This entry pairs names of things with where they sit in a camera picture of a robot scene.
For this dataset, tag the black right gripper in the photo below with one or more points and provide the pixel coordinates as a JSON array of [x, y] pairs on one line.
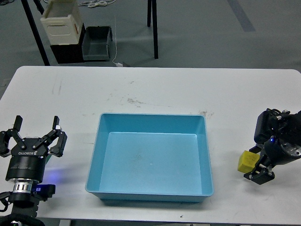
[[277, 152]]

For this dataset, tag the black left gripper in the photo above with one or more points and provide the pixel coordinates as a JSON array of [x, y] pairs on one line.
[[29, 156]]

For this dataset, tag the yellow block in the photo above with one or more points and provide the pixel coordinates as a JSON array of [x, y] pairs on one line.
[[247, 161]]

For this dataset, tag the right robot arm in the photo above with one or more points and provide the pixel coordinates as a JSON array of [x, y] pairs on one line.
[[281, 124]]

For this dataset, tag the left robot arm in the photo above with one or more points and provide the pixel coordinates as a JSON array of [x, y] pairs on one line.
[[24, 198]]

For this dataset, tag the light blue plastic box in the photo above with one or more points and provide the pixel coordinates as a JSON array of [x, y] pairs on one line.
[[151, 157]]

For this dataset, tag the black crate under cream crate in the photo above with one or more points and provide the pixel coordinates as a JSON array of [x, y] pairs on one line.
[[72, 53]]

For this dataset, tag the dark grey open bin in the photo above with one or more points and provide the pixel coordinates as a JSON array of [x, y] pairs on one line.
[[96, 43]]

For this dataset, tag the cream plastic crate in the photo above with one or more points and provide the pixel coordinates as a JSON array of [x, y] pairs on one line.
[[62, 22]]

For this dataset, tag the black frame leg left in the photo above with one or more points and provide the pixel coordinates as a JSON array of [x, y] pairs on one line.
[[35, 32]]

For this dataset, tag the black frame legs centre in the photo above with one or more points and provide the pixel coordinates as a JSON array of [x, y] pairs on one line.
[[153, 20]]

